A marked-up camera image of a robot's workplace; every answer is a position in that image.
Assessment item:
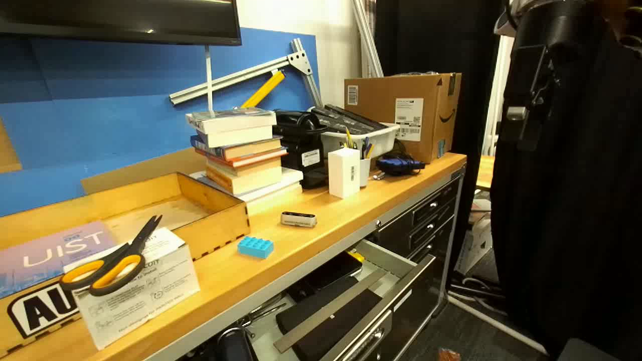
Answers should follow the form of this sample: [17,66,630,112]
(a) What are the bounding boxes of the aluminium extrusion bracket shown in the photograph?
[167,36,322,110]

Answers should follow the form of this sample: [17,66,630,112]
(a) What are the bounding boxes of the thin white rod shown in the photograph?
[204,44,217,115]

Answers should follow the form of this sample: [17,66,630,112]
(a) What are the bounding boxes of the thick cream book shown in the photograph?
[204,158,285,196]

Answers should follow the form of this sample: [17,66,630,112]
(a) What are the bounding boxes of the large flat white book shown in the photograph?
[188,165,307,217]

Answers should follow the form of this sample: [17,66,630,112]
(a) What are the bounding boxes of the white floor cables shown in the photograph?
[451,270,498,305]

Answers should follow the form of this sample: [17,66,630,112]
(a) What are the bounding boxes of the white plastic bin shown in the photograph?
[313,104,403,162]

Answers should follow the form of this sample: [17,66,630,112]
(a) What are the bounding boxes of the white book with green cover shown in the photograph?
[185,108,278,133]

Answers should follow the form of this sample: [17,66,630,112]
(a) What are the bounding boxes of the black drawer holding pads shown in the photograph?
[193,239,436,361]

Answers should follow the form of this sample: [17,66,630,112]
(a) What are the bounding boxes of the black tabletop device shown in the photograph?
[273,108,330,191]

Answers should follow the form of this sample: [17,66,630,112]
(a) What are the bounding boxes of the black tool cabinet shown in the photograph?
[172,168,468,361]

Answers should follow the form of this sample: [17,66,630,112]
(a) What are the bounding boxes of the wooden tray box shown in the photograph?
[0,170,252,268]

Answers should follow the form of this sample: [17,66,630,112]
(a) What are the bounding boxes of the small silver black gadget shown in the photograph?
[278,211,318,230]

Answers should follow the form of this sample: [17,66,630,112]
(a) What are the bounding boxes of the brown book with blue spine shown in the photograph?
[188,133,287,162]

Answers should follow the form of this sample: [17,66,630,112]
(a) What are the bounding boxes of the black parts set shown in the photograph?
[313,104,390,136]

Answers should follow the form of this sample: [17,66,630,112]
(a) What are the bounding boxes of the black wall monitor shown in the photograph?
[0,0,242,48]

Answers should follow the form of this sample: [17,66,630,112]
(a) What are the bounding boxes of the black white letter sticker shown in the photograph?
[5,283,81,340]

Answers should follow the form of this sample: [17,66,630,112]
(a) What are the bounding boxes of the thin white book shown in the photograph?
[196,124,277,149]

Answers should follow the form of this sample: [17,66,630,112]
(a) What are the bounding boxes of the yellow bar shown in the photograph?
[238,67,287,112]

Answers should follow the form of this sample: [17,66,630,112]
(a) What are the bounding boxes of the purple UIST sign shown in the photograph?
[0,221,121,300]

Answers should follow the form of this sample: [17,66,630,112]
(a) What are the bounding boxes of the black foam pads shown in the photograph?
[273,250,384,361]

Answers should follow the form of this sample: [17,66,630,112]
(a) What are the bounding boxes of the white pen cup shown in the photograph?
[357,153,372,191]

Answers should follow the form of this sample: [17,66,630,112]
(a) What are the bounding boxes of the leaning aluminium poles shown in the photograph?
[349,0,387,79]

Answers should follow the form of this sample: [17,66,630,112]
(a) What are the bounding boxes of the blue foam wall board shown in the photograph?
[0,25,321,221]

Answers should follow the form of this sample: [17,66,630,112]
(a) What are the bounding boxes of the brown cardboard shipping box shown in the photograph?
[342,69,464,165]

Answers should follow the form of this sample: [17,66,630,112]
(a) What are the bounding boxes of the white floor box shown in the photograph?
[458,211,498,277]

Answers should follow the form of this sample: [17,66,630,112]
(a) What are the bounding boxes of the black curtain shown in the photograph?
[372,0,505,203]

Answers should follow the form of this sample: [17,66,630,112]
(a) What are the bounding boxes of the bunch of pens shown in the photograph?
[342,127,375,162]

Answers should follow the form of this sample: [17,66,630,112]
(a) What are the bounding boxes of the black shallow drawer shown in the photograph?
[392,199,464,253]
[405,219,461,270]
[368,177,464,232]

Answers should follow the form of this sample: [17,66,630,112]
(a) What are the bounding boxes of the yellow handled scissors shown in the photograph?
[58,213,164,299]

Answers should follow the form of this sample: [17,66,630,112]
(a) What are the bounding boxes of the small blue block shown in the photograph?
[236,234,277,261]

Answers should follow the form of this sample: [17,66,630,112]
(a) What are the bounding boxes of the small white upright box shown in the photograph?
[327,146,362,203]

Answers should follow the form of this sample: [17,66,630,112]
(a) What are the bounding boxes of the red orange book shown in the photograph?
[193,146,288,170]

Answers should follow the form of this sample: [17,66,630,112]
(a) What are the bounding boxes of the white printed paper box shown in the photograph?
[62,226,203,352]

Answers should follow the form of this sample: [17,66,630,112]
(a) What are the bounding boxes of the black fabric cover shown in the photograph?
[489,0,642,361]

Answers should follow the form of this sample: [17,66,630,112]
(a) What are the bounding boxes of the grey metal drawer divider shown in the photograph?
[273,265,384,355]

